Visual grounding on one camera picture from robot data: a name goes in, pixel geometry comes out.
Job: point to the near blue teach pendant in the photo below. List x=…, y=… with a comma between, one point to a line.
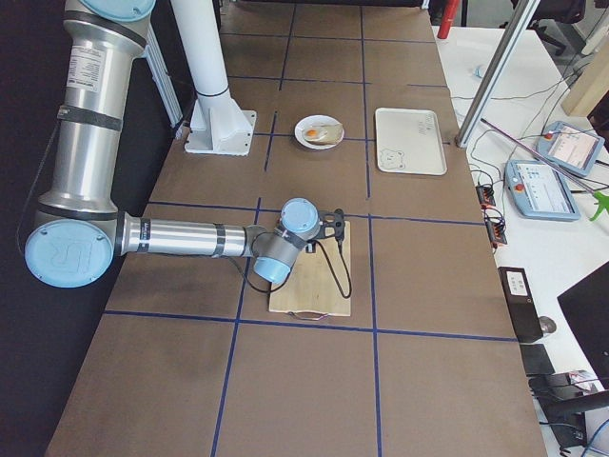
x=540, y=192

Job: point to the cream bear serving tray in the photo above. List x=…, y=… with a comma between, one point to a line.
x=408, y=141

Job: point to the red cylinder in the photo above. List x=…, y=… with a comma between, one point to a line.
x=449, y=13

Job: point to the wooden cutting board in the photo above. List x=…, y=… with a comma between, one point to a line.
x=311, y=289

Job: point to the bread slice on plate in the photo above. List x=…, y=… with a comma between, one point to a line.
x=330, y=134

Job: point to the white camera mast base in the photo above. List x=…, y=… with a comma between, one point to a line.
x=218, y=125

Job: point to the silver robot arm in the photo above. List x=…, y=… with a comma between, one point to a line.
x=78, y=229

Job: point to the blue teach pendant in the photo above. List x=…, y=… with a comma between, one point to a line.
x=574, y=149
x=540, y=192

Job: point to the fried egg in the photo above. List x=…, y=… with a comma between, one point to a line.
x=315, y=134

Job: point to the aluminium frame post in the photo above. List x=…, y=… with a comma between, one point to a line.
x=522, y=15

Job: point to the far blue teach pendant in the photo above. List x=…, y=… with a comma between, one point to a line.
x=574, y=149

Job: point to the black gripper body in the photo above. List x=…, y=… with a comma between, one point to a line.
x=311, y=248

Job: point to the black power box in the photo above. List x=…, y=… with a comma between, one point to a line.
x=519, y=301

